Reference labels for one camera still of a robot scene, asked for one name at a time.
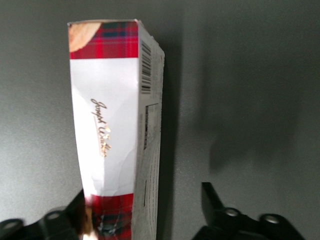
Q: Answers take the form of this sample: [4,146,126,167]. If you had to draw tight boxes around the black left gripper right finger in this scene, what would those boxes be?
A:
[190,181,306,240]

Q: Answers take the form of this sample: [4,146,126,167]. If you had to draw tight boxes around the red tartan cookie box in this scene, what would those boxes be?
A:
[67,18,166,240]

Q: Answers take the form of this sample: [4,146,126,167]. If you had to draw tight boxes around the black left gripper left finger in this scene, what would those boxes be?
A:
[0,189,94,240]

